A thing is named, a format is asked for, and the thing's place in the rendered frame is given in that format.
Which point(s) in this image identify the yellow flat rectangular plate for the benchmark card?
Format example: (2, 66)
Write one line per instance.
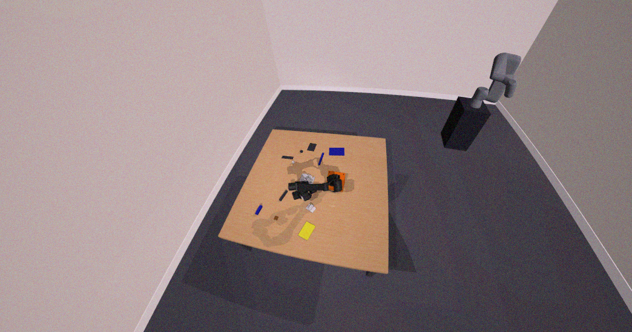
(306, 231)

